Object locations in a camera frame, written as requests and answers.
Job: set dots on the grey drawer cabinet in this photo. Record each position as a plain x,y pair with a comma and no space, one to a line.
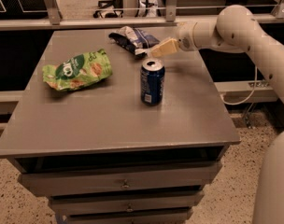
107,126

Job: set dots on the top grey drawer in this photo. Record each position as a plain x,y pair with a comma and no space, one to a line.
120,179

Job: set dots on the blue pepsi can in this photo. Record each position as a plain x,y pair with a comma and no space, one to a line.
151,81

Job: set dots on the bottom grey drawer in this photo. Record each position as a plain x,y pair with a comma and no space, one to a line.
159,216

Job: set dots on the metal railing frame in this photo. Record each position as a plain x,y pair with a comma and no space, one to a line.
77,14

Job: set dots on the blue chip bag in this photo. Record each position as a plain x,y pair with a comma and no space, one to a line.
134,40

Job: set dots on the green chip bag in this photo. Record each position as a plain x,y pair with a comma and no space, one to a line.
78,72

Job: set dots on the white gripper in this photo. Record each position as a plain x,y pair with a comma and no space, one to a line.
185,37

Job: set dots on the black office chair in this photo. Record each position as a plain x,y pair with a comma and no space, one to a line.
109,9

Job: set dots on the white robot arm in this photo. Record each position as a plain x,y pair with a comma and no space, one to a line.
236,29

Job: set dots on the middle grey drawer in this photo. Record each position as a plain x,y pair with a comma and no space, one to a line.
126,203

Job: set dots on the grey drawer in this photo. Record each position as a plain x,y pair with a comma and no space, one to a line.
120,179
159,216
126,203

